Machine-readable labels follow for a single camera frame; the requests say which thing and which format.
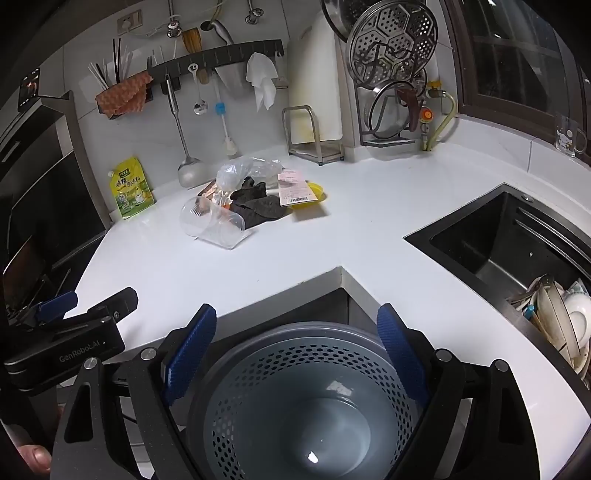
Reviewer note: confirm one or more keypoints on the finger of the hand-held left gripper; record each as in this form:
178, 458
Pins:
115, 300
57, 302

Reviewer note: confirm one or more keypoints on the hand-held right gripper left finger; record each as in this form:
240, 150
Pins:
194, 355

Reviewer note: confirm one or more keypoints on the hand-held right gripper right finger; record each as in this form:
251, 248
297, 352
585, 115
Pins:
401, 355

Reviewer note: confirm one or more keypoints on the grey perforated plastic basket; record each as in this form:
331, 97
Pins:
300, 415

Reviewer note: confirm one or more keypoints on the clear plastic cup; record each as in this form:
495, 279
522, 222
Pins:
207, 226

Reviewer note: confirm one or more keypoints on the brown snack wrapper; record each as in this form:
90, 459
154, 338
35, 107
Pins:
212, 191

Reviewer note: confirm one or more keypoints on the dark grey sponge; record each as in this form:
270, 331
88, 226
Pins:
263, 210

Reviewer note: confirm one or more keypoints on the clear plastic bag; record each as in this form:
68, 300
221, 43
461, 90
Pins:
235, 173

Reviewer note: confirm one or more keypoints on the yellow plastic lid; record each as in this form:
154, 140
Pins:
318, 191

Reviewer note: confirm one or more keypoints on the pink paper tag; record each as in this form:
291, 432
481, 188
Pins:
295, 187

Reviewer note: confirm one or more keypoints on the person's left hand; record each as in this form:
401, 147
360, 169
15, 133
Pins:
34, 458

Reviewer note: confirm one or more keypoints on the dark wok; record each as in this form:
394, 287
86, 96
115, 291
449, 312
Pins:
23, 267

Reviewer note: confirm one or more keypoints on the yellow green seasoning pouch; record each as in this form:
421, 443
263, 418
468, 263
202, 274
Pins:
131, 194

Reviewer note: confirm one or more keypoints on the black range hood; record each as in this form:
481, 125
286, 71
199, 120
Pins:
55, 184

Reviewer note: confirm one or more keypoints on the black kitchen sink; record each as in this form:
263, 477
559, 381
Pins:
485, 240

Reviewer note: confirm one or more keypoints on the steel spatula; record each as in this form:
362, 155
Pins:
191, 173

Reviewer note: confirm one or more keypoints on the pile of dirty dishes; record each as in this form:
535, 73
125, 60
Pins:
568, 314

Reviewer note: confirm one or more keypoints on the orange dishcloth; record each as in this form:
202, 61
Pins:
122, 94

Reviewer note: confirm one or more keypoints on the steel spoon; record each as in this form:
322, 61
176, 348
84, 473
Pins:
199, 108

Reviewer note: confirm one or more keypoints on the steel lid rack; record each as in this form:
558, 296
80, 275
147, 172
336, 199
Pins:
383, 142

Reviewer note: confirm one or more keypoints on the white bottle brush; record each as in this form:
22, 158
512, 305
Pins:
220, 110

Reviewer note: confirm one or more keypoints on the steel cutting board stand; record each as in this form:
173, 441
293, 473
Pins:
318, 152

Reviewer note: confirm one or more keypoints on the bundle of chopsticks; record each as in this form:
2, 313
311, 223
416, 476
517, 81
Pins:
116, 60

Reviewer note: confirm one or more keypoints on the glass pot lid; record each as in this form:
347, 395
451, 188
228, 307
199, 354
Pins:
388, 115

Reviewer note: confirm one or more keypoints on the brass gas valve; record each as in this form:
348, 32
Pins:
427, 115

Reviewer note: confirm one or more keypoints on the steel kitchen knife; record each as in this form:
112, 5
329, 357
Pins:
231, 83

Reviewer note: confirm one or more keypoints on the white cloth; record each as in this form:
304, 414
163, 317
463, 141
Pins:
261, 78

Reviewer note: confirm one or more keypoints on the printed glass cup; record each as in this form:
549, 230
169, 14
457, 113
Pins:
565, 138

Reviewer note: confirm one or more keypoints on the steel water valve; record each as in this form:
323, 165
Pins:
174, 30
251, 18

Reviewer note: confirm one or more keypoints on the white cutting board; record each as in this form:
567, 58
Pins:
318, 83

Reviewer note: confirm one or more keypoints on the perforated steel steamer plate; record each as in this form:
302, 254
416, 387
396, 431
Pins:
392, 41

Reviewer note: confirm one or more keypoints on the steel pot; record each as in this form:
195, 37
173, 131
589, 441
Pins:
337, 14

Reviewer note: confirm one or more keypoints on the dark wall rail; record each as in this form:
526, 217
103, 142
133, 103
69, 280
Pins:
221, 55

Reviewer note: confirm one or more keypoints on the white wall socket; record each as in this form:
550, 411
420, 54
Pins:
129, 22

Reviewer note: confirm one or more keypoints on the dark window frame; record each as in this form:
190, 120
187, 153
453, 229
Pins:
466, 69

